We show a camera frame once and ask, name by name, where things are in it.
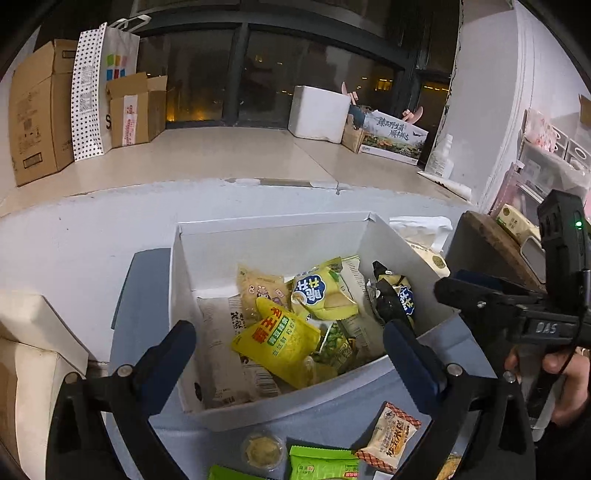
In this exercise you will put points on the pink floral pouch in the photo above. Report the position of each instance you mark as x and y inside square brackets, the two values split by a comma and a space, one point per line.
[540, 129]

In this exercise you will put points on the yellow jelly cup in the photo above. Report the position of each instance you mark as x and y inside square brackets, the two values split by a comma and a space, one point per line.
[263, 450]

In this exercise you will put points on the yellow-green packet blue logo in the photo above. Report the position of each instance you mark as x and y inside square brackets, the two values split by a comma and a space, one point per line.
[332, 295]

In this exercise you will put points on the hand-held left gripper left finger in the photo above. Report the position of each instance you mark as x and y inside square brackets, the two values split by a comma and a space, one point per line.
[161, 369]

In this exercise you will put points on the cream sofa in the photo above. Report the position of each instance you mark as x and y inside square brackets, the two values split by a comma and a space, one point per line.
[27, 369]

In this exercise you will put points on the cardboard piece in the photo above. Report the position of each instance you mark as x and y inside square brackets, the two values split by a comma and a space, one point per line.
[585, 110]

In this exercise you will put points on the pink ornament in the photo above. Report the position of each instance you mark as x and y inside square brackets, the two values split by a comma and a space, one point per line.
[412, 116]
[349, 93]

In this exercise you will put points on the white black-framed case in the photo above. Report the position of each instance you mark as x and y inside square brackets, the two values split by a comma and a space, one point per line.
[531, 254]

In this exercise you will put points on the clear plastic drawer unit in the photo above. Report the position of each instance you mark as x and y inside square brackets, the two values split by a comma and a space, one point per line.
[540, 175]

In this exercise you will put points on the pale yellow snack packet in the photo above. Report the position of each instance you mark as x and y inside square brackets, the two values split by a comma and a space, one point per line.
[449, 468]

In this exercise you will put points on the person's right hand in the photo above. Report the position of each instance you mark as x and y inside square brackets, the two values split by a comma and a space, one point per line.
[572, 387]

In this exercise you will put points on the dark framed window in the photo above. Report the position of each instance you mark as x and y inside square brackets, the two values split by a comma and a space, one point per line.
[277, 60]

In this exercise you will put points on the small open cardboard box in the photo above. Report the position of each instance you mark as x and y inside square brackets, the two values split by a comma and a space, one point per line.
[134, 115]

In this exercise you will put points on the small green snack packet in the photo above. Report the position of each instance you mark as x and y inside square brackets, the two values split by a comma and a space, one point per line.
[323, 464]
[233, 474]

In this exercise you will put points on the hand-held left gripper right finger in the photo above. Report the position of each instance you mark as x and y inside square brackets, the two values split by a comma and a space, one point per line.
[411, 364]

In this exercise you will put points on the landscape printed box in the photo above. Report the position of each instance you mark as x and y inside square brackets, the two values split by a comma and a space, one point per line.
[392, 134]

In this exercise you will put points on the small white drawer organizer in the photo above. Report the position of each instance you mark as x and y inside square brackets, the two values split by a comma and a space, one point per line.
[577, 147]

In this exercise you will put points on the small brown cracker packet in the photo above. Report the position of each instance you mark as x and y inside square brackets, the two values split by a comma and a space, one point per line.
[388, 434]

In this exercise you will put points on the white styrofoam box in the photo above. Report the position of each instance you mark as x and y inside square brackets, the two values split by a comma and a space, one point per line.
[318, 113]

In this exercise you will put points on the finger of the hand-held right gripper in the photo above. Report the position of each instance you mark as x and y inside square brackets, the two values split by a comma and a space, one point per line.
[485, 302]
[498, 282]

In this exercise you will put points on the long white snack packet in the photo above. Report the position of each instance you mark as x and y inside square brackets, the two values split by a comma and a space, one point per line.
[355, 272]
[221, 350]

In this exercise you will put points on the cream orange snack packet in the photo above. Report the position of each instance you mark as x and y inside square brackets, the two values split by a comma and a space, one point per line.
[263, 290]

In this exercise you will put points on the yellow tissue pack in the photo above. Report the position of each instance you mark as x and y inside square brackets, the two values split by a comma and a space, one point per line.
[434, 258]

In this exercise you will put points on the wooden side table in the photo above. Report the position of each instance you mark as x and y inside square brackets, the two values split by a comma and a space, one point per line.
[485, 235]

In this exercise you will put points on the large cardboard box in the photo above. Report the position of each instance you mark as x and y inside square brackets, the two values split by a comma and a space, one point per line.
[37, 115]

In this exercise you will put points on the bright yellow snack packet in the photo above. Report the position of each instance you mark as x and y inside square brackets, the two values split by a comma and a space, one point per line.
[277, 346]

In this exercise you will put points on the dotted white paper bag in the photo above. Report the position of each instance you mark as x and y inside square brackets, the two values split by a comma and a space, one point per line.
[87, 92]

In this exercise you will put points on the cream tissue pack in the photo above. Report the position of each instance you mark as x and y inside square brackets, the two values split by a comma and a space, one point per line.
[512, 219]

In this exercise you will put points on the white cardboard box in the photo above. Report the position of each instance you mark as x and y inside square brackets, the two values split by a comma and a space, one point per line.
[221, 263]

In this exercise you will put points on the white tube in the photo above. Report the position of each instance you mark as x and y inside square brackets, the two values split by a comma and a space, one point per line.
[448, 184]

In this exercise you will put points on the black-yellow packet blue logo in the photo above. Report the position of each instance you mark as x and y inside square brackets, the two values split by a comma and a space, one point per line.
[397, 295]

